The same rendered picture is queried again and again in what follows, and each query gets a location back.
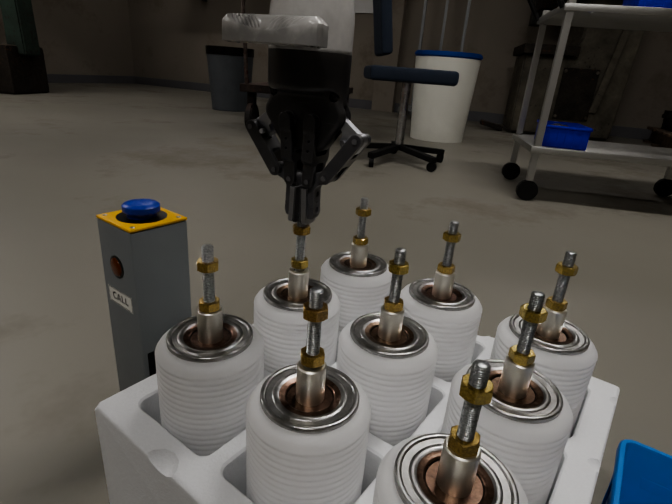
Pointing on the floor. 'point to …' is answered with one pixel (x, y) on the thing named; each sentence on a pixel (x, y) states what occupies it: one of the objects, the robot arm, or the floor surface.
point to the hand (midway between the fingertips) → (302, 203)
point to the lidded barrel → (443, 96)
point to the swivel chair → (383, 37)
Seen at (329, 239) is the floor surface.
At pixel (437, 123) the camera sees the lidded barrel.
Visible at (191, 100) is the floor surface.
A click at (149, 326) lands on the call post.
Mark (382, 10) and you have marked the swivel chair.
